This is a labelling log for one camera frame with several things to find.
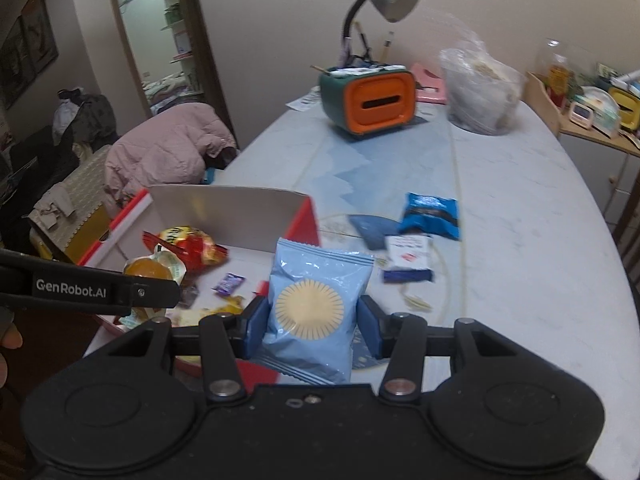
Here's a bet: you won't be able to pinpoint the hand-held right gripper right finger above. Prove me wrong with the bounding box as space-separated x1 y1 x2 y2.
357 296 533 404

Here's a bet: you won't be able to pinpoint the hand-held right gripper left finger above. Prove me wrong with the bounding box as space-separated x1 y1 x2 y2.
102 296 271 404

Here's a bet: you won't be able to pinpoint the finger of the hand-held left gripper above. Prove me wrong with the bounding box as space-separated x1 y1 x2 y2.
112 272 182 310

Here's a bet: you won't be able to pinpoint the braised egg packet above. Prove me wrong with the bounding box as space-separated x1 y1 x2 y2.
122 250 188 292

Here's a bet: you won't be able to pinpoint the yellow snack packet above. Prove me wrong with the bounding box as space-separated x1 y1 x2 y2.
210 296 249 318

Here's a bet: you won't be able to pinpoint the small purple candy packet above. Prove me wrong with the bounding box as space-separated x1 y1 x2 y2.
212 272 246 297

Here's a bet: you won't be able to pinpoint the light blue snack packet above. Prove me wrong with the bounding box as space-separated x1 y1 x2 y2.
260 237 375 386

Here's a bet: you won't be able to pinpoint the large red snack bag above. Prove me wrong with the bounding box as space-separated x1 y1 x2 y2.
142 226 231 274

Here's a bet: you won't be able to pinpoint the red cardboard box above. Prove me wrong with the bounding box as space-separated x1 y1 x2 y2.
75 185 321 387

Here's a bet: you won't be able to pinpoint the person's left hand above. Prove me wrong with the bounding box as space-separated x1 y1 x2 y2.
0 305 24 392

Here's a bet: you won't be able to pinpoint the white packet with blue end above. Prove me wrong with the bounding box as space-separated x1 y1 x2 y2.
382 234 435 284

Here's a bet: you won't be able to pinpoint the beige quilted cushion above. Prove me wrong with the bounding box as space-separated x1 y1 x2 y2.
27 145 114 233

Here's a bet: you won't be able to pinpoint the pink padded jacket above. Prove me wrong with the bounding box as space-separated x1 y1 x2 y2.
104 102 236 211

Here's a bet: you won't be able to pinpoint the dark clothes pile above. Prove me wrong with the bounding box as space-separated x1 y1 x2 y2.
52 89 120 154

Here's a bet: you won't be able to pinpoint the orange green tissue box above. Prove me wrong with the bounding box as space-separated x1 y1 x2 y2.
319 66 417 142

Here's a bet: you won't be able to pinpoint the white paper sheet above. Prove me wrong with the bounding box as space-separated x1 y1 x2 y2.
286 87 323 112

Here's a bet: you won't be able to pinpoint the pink plastic tray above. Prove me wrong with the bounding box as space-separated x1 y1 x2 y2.
409 62 449 106

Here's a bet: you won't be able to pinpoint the clear plastic bag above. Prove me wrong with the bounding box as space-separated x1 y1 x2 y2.
439 30 529 136

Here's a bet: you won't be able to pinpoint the wooden side cabinet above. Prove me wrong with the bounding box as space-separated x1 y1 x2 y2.
522 71 640 223

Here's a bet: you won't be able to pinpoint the white kitchen timer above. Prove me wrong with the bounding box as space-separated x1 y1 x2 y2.
570 100 595 126

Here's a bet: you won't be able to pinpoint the white round container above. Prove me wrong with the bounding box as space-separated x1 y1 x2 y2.
580 85 621 139

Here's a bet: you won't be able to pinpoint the clear plastic jar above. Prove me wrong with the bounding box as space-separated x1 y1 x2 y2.
537 37 596 107

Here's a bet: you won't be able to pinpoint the yellow container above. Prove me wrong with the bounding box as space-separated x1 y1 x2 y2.
607 85 640 129

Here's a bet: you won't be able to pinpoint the framed wall picture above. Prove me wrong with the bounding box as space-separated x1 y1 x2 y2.
0 17 37 111
20 0 60 79

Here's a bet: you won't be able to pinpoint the wooden door frame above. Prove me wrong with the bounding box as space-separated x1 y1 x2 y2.
104 0 237 147

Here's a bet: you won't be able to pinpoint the white wall shelves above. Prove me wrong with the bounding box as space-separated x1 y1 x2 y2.
150 0 194 66

